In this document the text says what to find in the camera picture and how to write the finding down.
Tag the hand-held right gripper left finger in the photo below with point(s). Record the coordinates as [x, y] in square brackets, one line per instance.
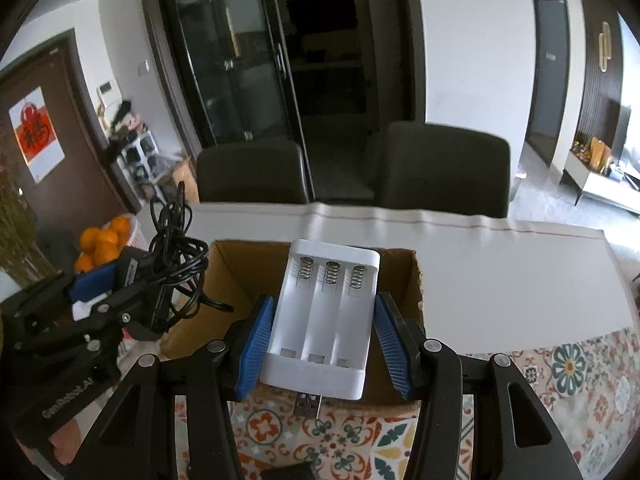
[254, 347]

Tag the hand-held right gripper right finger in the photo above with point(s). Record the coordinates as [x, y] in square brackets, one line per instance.
[392, 347]

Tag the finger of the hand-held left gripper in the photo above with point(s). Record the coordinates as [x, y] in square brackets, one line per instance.
[95, 280]
[125, 317]

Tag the white battery charger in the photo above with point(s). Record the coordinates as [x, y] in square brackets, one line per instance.
[325, 325]

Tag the brown cardboard box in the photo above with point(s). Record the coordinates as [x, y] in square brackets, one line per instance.
[235, 270]

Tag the orange fruit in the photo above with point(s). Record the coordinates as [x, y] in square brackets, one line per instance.
[90, 239]
[106, 252]
[121, 226]
[84, 262]

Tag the white fruit bowl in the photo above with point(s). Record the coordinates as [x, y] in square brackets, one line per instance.
[134, 232]

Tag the dried plant bunch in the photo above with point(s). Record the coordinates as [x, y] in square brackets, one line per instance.
[20, 240]

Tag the brown wooden door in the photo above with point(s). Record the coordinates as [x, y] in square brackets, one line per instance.
[75, 170]

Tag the white storage shelf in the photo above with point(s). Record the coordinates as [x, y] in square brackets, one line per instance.
[137, 160]

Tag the red and white door poster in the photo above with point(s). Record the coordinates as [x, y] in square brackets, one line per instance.
[36, 132]

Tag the tile-patterned table mat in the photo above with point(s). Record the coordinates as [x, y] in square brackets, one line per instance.
[565, 375]

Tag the dark upholstered chair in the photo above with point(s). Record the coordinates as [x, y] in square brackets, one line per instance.
[445, 165]
[250, 172]

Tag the black glass-door cabinet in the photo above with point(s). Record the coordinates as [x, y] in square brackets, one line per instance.
[225, 60]

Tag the white sideboard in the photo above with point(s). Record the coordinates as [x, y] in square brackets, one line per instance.
[605, 180]

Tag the dark interior door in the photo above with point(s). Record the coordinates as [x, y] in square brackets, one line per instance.
[547, 80]

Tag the white wall intercom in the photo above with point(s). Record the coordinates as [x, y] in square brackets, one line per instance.
[105, 88]

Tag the gold wall ornament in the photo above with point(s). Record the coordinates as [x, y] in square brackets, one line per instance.
[604, 46]

